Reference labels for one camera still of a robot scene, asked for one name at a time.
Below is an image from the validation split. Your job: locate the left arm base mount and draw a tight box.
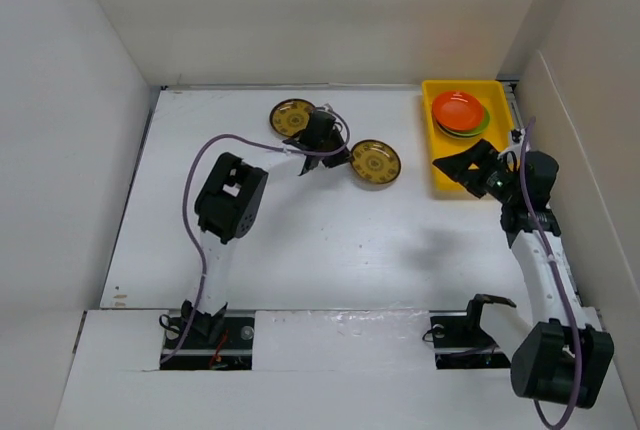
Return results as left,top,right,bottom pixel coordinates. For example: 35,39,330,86
159,300,256,371

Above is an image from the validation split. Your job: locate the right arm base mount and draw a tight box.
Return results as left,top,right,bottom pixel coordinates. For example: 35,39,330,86
422,294,516,370

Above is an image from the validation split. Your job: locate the yellow plastic bin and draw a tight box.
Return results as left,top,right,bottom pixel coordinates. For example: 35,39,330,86
421,80,515,200

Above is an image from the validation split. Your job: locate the green plate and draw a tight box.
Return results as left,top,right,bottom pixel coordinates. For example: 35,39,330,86
465,107,491,136

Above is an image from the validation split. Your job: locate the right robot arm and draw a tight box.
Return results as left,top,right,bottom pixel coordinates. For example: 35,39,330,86
433,139,614,409

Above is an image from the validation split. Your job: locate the yellow patterned plate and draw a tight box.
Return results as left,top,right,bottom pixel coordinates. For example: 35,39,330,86
350,139,402,185
269,98,315,138

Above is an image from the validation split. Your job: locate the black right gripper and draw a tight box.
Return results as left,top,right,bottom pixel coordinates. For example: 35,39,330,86
432,138,520,205

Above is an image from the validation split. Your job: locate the black plate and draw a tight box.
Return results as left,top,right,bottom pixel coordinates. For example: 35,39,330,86
439,127,481,141

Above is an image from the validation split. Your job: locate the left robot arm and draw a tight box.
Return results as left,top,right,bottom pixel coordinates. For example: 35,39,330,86
181,105,352,347

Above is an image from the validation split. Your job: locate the orange plate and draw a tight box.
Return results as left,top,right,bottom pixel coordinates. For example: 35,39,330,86
431,91,485,132

